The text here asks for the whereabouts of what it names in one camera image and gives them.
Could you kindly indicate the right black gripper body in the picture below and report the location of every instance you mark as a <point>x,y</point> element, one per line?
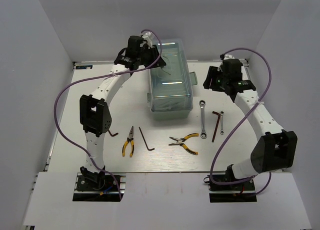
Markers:
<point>221,80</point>

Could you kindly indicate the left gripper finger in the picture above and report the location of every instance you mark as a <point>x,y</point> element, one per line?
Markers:
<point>159,64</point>
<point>154,52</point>

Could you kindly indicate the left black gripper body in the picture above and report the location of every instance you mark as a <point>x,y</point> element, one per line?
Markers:
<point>145,56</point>

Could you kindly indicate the green toolbox with clear lid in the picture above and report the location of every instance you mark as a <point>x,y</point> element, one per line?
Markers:
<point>170,93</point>

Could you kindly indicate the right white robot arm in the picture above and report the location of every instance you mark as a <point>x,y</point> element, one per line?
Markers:
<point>275,148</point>

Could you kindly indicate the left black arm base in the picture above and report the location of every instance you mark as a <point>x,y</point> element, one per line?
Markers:
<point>103,184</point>

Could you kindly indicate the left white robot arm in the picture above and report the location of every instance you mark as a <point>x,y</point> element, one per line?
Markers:
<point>95,116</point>

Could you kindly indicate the right dark hex key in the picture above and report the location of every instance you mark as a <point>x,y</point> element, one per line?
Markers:
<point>216,125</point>

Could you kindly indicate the dark hex key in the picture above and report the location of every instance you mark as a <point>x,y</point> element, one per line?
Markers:
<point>216,125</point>
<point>144,140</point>
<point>111,134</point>

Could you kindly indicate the small silver wrench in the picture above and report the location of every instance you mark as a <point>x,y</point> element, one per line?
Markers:
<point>222,122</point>

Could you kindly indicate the large silver ratchet wrench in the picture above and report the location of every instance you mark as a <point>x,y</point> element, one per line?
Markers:
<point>202,105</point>

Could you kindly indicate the middle dark hex key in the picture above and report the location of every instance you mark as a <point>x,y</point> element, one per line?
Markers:
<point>144,140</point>

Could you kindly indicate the left yellow black pliers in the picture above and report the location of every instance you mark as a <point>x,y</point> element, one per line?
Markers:
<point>129,141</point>

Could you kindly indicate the left dark hex key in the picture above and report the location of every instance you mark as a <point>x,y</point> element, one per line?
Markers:
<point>111,134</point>

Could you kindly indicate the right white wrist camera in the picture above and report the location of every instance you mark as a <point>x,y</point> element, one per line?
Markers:
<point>226,57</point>

